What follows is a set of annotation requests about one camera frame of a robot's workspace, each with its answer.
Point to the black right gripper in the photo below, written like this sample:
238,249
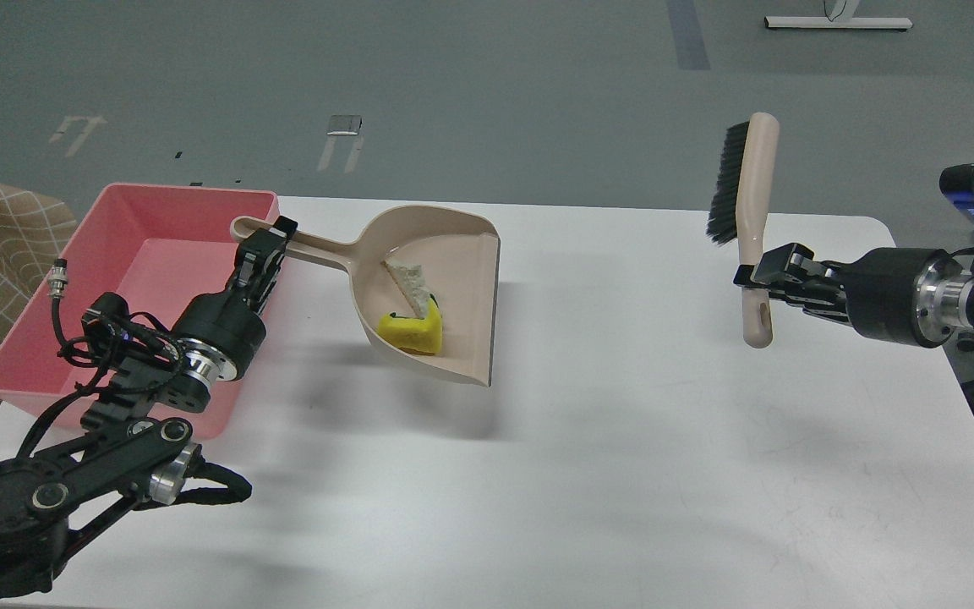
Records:
909,296

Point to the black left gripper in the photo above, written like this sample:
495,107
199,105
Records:
220,332

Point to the beige hand brush black bristles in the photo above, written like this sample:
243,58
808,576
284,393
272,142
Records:
739,211

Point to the yellow sponge piece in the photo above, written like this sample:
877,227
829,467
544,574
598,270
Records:
416,335

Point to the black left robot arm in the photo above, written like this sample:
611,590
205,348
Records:
97,454

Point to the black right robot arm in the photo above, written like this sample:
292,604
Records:
956,183

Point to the grey floor outlet plate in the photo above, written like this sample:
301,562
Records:
345,125

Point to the black caster wheel leg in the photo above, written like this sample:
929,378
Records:
964,342

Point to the white table leg base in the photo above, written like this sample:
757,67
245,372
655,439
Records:
841,16

